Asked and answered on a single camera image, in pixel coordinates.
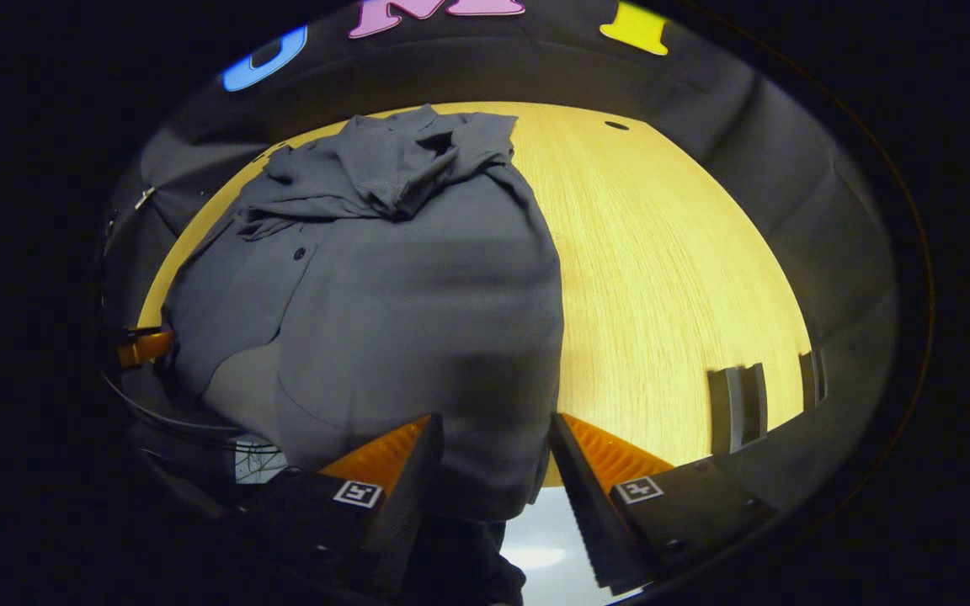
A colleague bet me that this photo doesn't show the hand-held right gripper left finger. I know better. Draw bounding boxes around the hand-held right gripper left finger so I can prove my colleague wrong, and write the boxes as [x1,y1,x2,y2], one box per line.
[237,412,445,590]

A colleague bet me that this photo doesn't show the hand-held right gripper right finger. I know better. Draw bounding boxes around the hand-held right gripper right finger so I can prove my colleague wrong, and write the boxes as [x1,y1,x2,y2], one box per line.
[551,412,781,597]

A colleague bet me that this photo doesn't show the dark grey collared shirt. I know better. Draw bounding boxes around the dark grey collared shirt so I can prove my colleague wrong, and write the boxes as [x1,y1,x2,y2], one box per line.
[161,105,566,523]

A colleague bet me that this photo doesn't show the dark cloth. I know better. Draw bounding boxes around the dark cloth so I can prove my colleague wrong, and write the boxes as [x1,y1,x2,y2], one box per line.
[418,518,528,606]

